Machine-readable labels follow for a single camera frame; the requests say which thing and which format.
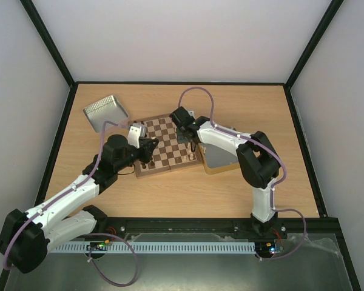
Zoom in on gold tin box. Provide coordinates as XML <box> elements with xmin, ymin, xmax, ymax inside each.
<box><xmin>198</xmin><ymin>143</ymin><xmax>240</xmax><ymax>175</ymax></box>

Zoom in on black enclosure frame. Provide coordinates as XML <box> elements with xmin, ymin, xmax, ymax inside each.
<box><xmin>0</xmin><ymin>0</ymin><xmax>362</xmax><ymax>291</ymax></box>

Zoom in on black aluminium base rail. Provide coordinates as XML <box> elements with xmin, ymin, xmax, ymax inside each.
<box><xmin>18</xmin><ymin>215</ymin><xmax>340</xmax><ymax>240</ymax></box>

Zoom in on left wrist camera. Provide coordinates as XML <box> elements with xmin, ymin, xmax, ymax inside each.
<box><xmin>127</xmin><ymin>123</ymin><xmax>147</xmax><ymax>149</ymax></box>

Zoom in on row of dark chess pieces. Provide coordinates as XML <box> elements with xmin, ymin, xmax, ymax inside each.
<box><xmin>133</xmin><ymin>121</ymin><xmax>154</xmax><ymax>169</ymax></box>

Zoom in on wooden chess board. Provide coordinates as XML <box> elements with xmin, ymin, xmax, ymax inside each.
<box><xmin>131</xmin><ymin>114</ymin><xmax>202</xmax><ymax>178</ymax></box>

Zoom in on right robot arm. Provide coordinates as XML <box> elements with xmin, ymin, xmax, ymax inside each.
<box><xmin>170</xmin><ymin>113</ymin><xmax>280</xmax><ymax>238</ymax></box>

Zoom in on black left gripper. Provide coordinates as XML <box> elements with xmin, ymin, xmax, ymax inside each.
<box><xmin>115</xmin><ymin>138</ymin><xmax>158</xmax><ymax>172</ymax></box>

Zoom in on silver embossed tin lid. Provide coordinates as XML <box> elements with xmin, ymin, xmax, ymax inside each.
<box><xmin>83</xmin><ymin>95</ymin><xmax>129</xmax><ymax>133</ymax></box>

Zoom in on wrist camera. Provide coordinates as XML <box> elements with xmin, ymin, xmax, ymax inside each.
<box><xmin>169</xmin><ymin>106</ymin><xmax>195</xmax><ymax>130</ymax></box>
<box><xmin>127</xmin><ymin>123</ymin><xmax>147</xmax><ymax>149</ymax></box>

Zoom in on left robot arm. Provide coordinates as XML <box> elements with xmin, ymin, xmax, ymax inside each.
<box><xmin>0</xmin><ymin>135</ymin><xmax>159</xmax><ymax>273</ymax></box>

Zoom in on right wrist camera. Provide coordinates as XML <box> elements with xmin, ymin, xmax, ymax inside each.
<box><xmin>169</xmin><ymin>106</ymin><xmax>195</xmax><ymax>130</ymax></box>

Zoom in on light blue cable duct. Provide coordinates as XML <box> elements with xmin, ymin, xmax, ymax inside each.
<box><xmin>52</xmin><ymin>241</ymin><xmax>255</xmax><ymax>255</ymax></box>

